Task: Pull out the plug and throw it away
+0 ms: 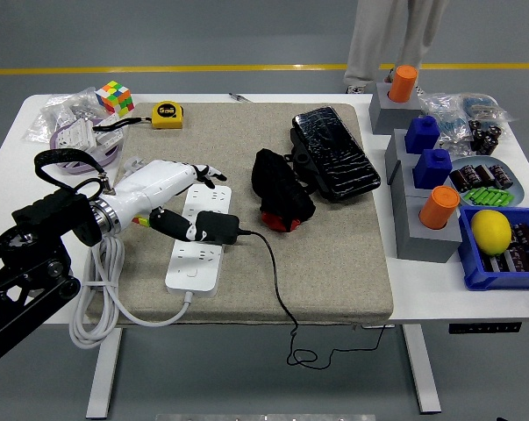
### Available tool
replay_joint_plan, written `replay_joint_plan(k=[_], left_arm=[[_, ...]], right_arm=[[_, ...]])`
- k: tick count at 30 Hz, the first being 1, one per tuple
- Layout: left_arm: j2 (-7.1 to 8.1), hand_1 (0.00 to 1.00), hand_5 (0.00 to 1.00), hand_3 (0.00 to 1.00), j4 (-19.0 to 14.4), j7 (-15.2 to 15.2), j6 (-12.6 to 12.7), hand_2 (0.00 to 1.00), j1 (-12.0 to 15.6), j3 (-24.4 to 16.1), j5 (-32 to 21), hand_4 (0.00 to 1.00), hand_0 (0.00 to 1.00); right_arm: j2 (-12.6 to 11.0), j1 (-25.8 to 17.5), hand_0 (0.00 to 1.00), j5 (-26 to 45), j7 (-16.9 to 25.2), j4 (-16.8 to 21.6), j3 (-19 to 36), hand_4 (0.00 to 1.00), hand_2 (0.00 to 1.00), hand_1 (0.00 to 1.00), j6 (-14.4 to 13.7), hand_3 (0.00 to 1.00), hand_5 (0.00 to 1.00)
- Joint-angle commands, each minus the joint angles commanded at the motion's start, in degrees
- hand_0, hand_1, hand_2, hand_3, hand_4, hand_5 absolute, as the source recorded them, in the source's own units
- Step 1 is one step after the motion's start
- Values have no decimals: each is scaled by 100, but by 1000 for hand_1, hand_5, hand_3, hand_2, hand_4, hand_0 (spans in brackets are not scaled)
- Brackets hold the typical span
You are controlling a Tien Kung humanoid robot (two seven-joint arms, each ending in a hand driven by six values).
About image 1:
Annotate grey-brown fabric mat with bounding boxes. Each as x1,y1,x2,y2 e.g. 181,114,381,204
87,103,395,326

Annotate white table leg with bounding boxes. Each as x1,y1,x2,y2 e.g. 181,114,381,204
402,325,443,414
85,327,124,418

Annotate person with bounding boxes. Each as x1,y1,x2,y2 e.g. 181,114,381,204
342,0,450,96

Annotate dark brown capacitor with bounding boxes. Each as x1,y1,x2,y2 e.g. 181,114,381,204
465,163,496,188
448,168,471,193
488,163,514,190

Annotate green cylinder pile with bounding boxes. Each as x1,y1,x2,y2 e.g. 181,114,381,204
463,186,515,207

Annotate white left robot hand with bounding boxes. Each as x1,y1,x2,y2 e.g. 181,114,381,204
107,159,228,242

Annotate clear bag with blue parts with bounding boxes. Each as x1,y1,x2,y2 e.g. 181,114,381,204
459,91,518,124
418,91,471,154

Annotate white socket panel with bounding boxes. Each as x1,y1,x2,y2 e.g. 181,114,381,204
55,118,97,155
96,112,125,153

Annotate purple tray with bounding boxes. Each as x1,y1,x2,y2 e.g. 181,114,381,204
48,116,127,176

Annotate white power strip with cable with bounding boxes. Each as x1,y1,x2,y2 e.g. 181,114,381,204
68,157,233,351

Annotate black capacitor pile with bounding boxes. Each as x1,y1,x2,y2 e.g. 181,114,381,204
468,118,504,155

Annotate blue plastic bin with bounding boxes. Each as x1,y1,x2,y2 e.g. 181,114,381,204
457,205,529,291

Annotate black plastic bracket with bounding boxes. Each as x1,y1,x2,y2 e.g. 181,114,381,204
284,129,322,194

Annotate yellow lemon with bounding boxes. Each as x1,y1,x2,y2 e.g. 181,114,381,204
470,209,513,257

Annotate clear bag with metal parts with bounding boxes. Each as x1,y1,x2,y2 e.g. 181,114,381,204
21,87,103,144

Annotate orange cylinder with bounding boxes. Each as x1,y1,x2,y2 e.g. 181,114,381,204
418,185,461,231
387,65,419,103

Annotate black and red folded cloth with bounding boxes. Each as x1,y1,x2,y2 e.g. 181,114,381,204
251,147,317,232

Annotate dark capacitor pile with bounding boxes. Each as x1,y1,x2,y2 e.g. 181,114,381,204
481,222,529,275

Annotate yellow tape measure with strap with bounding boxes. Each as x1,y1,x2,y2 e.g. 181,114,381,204
92,100,185,132

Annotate black wrapped flat box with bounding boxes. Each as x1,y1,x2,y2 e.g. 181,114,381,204
292,105,382,203

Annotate grey holder block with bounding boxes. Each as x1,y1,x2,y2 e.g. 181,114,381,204
384,128,423,176
393,195,463,264
389,160,428,201
368,82,423,135

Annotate black power adapter with cord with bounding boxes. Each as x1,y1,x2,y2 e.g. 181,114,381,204
195,210,389,369

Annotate black table control panel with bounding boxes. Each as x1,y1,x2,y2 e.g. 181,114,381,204
448,322,523,335

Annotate blue bottle-shaped block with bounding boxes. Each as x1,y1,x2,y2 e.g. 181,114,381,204
411,148,454,189
404,115,441,155

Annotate grey-blue plate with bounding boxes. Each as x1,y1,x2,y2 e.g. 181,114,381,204
447,156,525,208

